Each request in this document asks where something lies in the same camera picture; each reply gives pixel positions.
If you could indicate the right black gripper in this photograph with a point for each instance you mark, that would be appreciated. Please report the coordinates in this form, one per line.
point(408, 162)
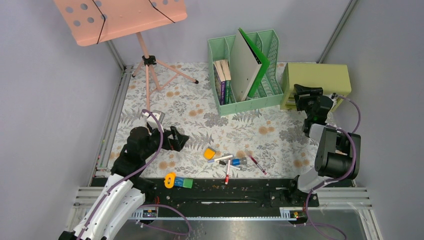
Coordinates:
point(314, 92)

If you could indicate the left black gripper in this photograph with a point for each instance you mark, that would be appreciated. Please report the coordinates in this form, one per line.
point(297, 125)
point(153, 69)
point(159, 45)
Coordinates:
point(177, 143)

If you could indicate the green file organizer rack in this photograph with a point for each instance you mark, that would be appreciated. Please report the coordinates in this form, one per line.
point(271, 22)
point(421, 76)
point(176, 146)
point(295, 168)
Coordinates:
point(269, 92)

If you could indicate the olive green drawer box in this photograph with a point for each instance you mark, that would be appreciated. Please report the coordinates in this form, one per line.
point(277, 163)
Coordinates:
point(332, 78)

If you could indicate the yellow blue green toy block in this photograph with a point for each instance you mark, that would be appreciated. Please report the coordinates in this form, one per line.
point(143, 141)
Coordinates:
point(171, 180)

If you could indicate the purple paperback book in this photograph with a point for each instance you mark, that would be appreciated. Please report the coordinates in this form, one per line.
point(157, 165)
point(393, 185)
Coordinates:
point(220, 82)

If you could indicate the treehouse paperback book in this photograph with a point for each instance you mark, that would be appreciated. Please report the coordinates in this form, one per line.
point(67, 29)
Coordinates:
point(227, 75)

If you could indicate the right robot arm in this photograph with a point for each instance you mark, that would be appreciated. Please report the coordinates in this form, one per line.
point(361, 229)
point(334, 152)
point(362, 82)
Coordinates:
point(338, 154)

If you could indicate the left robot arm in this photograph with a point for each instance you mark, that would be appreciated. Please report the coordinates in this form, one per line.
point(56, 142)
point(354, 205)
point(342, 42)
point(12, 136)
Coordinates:
point(125, 190)

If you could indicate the yellow grey eraser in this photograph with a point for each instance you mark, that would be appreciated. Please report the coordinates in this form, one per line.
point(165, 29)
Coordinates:
point(209, 153)

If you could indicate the red white marker pen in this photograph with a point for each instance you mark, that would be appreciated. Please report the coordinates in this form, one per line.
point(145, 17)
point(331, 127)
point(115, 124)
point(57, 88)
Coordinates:
point(228, 166)

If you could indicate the blue grey glue stick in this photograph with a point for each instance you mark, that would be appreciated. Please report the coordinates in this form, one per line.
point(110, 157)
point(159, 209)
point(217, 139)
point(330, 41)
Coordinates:
point(239, 161)

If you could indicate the pink music stand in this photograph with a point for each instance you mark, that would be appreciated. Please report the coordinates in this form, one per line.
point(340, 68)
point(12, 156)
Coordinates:
point(95, 21)

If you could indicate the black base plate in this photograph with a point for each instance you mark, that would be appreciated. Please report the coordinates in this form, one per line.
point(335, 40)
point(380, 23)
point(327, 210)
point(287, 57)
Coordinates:
point(209, 198)

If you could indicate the aluminium frame rail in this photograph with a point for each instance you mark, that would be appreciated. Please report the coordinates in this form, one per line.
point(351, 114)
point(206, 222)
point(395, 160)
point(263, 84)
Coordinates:
point(109, 132)

